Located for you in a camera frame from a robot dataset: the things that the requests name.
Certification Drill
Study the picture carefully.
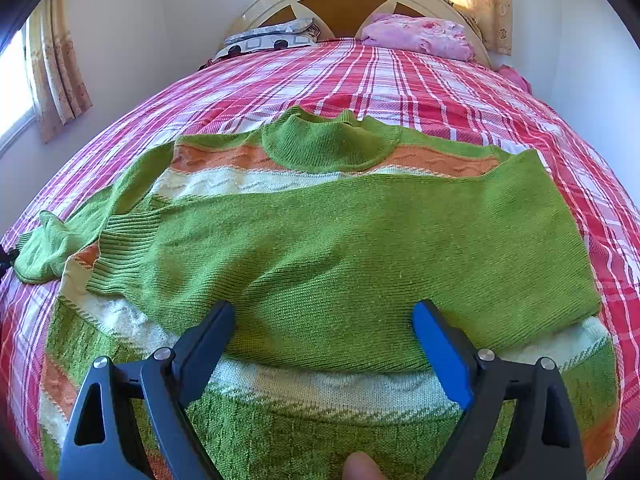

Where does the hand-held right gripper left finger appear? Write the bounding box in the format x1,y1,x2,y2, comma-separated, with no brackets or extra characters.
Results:
59,301,237,480

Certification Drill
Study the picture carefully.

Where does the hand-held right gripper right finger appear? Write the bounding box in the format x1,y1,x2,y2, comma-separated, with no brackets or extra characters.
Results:
411,299,587,480

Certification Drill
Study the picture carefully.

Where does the green striped knit sweater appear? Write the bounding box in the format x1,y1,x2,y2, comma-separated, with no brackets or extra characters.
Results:
14,107,621,480

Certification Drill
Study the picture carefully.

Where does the person's right hand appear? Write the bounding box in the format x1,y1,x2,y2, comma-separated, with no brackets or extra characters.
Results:
341,451,383,480

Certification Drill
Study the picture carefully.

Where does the side window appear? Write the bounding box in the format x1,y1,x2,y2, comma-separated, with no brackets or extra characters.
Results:
0,25,37,157

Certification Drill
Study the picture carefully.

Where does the beige patterned side curtain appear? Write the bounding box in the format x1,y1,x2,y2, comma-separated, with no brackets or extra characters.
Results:
25,0,93,143

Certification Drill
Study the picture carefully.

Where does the red plaid bed blanket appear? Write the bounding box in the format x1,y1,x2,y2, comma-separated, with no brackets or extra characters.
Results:
0,40,640,480

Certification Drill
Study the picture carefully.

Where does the pink cloth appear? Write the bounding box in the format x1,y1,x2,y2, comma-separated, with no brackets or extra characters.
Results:
495,64,533,93

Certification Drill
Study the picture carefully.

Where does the grey patterned pillow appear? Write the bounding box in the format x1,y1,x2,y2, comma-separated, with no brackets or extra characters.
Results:
215,17,323,63

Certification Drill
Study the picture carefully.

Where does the pink floral pillow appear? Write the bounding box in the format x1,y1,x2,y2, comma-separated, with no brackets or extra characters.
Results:
361,14,473,63

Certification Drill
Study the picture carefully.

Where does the cream wooden headboard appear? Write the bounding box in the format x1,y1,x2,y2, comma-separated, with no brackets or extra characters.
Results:
227,0,493,68

